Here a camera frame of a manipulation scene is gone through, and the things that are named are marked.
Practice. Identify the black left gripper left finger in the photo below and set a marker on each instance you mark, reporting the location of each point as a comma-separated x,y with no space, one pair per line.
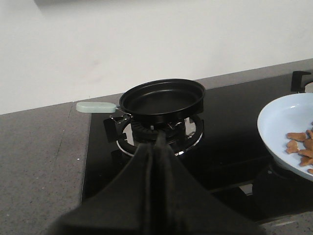
123,207

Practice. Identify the right black pan support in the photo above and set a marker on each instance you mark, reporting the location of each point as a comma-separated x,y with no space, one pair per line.
296,81

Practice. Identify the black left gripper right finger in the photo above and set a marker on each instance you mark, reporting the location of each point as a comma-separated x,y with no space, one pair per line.
186,208

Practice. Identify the black frying pan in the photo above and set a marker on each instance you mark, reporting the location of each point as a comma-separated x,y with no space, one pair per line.
173,98

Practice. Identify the left black gas burner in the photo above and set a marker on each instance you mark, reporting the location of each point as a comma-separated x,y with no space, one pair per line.
141,134

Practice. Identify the left black pan support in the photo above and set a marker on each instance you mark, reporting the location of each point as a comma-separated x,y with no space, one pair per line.
121,134

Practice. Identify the black glass cooktop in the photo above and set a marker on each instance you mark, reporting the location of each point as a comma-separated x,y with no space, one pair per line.
231,161

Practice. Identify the wire pan stand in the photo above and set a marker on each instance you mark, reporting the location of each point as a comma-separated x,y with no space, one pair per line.
148,122

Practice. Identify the brown meat pieces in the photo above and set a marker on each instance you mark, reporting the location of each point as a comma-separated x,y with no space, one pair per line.
301,143

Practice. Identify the light blue plate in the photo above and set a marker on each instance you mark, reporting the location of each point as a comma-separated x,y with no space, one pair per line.
288,114

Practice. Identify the black pan support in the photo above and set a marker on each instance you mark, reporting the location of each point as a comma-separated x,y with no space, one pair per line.
121,134
296,81

